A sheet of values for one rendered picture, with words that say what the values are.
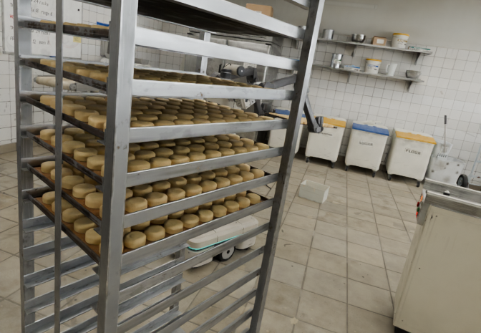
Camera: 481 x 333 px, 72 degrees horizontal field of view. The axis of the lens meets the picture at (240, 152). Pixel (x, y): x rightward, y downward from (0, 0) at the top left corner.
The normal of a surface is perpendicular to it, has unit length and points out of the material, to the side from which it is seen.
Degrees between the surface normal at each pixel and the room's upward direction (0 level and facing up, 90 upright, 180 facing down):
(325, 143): 92
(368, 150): 92
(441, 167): 95
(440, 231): 90
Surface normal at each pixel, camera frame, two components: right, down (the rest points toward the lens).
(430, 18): -0.30, 0.20
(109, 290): 0.76, 0.27
